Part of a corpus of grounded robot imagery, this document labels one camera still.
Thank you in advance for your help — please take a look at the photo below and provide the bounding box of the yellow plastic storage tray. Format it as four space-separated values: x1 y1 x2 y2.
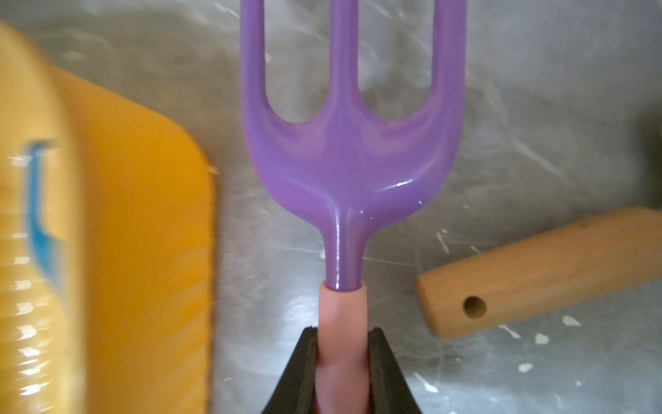
1 24 215 413

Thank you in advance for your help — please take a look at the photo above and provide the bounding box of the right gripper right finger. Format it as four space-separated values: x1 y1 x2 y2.
368 328 422 414

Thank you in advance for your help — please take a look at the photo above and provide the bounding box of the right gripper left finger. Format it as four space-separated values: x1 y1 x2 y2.
262 327 317 414

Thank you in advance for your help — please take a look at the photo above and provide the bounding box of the purple rake pink handle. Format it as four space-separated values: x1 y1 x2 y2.
240 1 467 413

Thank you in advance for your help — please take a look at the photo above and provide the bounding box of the blue rake yellow handle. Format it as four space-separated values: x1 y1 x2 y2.
24 141 63 291

